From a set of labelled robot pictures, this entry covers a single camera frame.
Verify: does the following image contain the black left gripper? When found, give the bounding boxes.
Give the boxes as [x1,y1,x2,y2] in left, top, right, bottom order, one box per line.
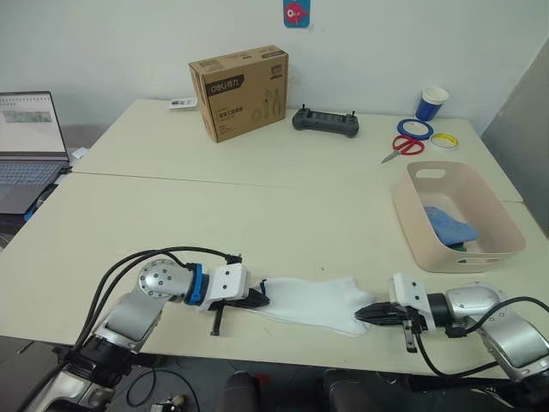
[208,278,272,337]

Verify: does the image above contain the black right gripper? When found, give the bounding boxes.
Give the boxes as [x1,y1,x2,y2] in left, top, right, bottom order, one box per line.
[353,301,425,354]

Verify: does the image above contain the white sock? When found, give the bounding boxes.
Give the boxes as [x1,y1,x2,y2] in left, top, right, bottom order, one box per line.
[252,276,379,339]

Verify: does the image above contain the pink plastic container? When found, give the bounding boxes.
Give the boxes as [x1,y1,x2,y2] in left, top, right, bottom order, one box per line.
[391,161,528,275]

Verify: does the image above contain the dark rounded shape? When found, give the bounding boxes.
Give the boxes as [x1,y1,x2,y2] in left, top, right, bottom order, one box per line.
[224,370,261,412]

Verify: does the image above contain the blue sock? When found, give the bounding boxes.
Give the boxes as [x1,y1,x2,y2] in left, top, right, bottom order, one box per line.
[423,205,480,246]

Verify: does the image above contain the yellow tape roll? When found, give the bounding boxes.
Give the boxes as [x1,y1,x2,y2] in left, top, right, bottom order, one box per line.
[429,132,460,152]

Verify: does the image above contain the black handheld controller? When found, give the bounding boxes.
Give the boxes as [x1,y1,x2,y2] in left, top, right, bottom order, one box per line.
[292,104,361,140]

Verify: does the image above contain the brown cardboard box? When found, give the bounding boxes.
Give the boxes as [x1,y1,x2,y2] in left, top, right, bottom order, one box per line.
[188,44,289,144]

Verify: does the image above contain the blue paper cup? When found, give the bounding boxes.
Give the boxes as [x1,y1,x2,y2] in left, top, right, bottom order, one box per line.
[414,86,449,123]

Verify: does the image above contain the grey board panel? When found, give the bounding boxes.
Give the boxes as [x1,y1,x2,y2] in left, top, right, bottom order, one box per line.
[480,41,549,240]

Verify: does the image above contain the white power adapter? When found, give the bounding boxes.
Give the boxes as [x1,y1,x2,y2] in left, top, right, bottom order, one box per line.
[68,146,90,167]

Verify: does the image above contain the grey laptop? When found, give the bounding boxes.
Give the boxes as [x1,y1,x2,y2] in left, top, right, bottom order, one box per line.
[0,90,72,215]

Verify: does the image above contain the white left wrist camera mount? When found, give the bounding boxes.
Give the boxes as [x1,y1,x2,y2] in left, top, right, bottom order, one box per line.
[198,263,250,312]

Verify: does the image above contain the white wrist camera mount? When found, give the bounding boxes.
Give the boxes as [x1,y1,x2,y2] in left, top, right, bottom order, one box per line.
[198,263,250,312]
[387,271,438,334]

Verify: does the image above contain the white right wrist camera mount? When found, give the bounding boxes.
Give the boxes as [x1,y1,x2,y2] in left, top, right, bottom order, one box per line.
[387,271,438,334]

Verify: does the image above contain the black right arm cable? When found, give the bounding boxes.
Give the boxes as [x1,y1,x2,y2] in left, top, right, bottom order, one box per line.
[443,296,549,340]
[412,330,501,379]

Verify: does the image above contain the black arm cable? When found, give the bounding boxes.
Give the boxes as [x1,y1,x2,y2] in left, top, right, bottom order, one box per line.
[75,251,190,360]
[412,330,501,379]
[70,245,244,357]
[443,296,549,340]

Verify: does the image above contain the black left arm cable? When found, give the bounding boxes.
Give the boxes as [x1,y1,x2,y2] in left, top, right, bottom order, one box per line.
[75,251,190,360]
[70,245,244,357]

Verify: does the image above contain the black floor cable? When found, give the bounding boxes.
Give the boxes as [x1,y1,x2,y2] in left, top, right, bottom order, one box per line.
[126,367,202,412]

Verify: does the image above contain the red handled scissors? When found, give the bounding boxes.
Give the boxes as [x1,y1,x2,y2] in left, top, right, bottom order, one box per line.
[380,134,426,165]

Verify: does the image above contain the blue tape ring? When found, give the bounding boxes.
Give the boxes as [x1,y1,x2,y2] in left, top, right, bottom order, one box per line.
[395,118,435,141]

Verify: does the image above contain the blue fish wall sticker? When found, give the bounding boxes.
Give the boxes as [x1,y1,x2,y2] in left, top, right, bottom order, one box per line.
[282,0,313,29]

